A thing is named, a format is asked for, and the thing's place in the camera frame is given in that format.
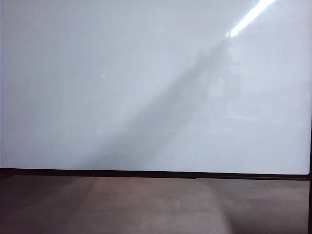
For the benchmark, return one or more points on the white glossy whiteboard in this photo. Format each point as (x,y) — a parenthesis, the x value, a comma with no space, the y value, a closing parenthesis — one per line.
(97,109)

